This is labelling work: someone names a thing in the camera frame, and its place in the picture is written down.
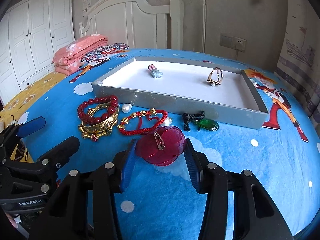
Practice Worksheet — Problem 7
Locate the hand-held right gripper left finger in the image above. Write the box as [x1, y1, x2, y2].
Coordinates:
[29, 139, 138, 240]

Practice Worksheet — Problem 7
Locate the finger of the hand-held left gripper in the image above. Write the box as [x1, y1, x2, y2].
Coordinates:
[36, 136, 80, 179]
[0, 116, 47, 153]

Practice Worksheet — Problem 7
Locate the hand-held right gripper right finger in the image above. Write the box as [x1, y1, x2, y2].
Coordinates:
[184, 138, 293, 240]

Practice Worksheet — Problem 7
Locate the gold bamboo-link bracelet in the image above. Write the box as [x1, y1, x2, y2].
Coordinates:
[79, 122, 118, 142]

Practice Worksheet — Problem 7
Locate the red flower brooch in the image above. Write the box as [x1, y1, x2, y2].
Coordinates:
[136, 126, 186, 167]

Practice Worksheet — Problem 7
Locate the red cord bracelet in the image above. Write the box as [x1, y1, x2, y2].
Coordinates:
[117, 108, 168, 136]

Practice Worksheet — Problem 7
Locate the green pendant with black cord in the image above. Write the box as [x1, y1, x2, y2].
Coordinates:
[182, 111, 220, 132]

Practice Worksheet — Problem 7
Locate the plain gold bangle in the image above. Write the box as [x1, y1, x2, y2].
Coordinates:
[80, 102, 120, 133]

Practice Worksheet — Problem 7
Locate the red bead bracelet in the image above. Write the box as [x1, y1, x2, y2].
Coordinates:
[77, 94, 119, 127]

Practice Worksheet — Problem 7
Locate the grey cardboard tray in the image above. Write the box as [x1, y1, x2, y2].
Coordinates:
[91, 56, 270, 130]

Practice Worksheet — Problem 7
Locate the yellow floral bed sheet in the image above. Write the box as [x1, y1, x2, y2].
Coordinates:
[0, 71, 65, 130]

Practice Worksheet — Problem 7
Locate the blue cartoon blanket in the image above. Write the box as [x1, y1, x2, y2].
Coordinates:
[21, 47, 320, 240]

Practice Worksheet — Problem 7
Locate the pink folded quilt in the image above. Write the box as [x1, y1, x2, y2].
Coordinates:
[52, 34, 109, 75]

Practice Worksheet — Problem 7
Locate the white wardrobe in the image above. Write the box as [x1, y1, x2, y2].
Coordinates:
[0, 0, 75, 105]

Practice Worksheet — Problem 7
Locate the grey jade pendant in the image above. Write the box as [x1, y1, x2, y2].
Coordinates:
[147, 64, 163, 78]

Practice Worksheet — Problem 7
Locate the patterned pillow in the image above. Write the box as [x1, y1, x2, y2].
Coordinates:
[80, 42, 130, 67]

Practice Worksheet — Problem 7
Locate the metal pole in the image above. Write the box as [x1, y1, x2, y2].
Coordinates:
[202, 0, 207, 53]

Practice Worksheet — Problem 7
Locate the white bed headboard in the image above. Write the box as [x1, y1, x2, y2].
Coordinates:
[79, 0, 184, 50]

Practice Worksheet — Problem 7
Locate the ship print curtain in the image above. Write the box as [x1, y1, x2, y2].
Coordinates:
[274, 0, 320, 120]

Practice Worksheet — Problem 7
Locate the gold ring clip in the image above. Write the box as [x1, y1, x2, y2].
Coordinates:
[205, 67, 224, 87]

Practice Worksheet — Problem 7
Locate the wall light switch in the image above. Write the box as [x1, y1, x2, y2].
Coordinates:
[220, 33, 233, 47]

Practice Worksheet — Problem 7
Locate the wall power socket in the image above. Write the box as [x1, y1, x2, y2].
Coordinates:
[233, 36, 247, 53]

